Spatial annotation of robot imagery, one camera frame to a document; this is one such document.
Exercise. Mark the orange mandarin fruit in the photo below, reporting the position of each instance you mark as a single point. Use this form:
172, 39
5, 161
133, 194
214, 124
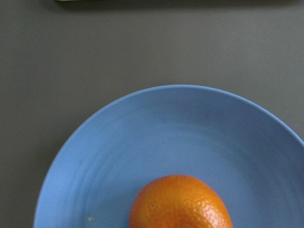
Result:
178, 201

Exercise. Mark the blue round plate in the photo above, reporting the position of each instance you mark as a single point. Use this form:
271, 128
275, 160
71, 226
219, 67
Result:
248, 156

